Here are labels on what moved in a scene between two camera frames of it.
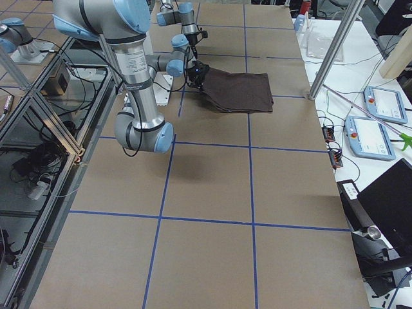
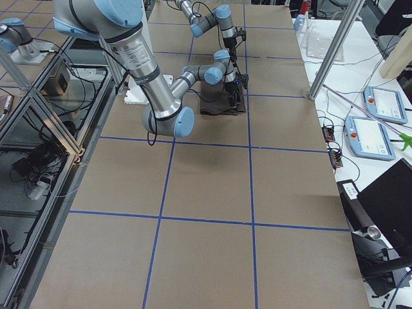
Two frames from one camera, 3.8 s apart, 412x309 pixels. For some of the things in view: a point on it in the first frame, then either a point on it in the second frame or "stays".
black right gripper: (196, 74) → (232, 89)
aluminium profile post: (337, 49) stays
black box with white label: (358, 213) stays
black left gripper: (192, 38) → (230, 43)
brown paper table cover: (243, 210) stays
